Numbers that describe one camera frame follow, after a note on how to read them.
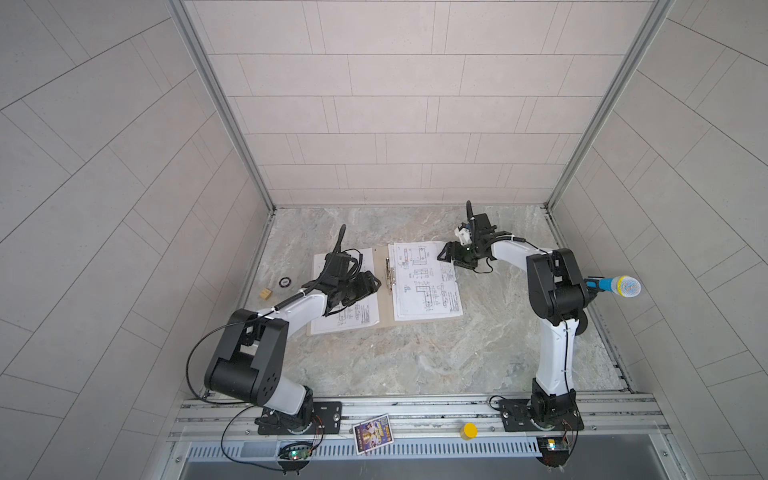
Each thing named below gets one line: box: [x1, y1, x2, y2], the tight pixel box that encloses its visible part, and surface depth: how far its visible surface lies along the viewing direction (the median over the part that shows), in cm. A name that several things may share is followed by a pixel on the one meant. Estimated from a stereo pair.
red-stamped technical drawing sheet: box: [388, 241, 463, 321], surface depth 96 cm
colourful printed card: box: [353, 413, 394, 455], surface depth 69 cm
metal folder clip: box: [386, 257, 397, 294], surface depth 98 cm
